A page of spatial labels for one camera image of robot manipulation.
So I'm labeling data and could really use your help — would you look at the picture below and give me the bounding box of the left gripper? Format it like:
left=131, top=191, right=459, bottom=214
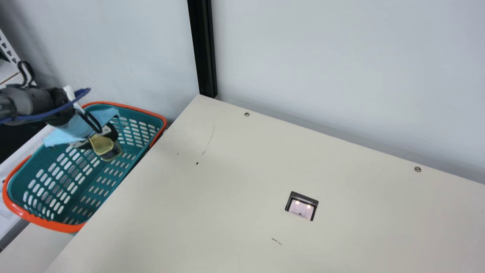
left=44, top=107, right=120, bottom=147

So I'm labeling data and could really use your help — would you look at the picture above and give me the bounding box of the gold rectangular tin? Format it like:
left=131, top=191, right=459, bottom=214
left=89, top=133, right=122, bottom=160

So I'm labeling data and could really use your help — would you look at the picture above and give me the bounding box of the teal shopping basket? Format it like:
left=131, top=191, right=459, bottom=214
left=2, top=101, right=167, bottom=233

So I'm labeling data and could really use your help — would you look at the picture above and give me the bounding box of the small square scanner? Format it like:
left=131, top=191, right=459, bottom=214
left=285, top=191, right=319, bottom=221

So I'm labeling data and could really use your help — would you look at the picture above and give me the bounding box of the thin black cable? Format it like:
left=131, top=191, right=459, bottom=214
left=81, top=109, right=103, bottom=134

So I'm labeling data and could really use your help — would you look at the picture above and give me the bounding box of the blue cable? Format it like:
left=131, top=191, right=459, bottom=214
left=0, top=88, right=91, bottom=126

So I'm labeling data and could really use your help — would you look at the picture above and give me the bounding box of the black post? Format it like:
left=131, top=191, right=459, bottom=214
left=187, top=0, right=218, bottom=99

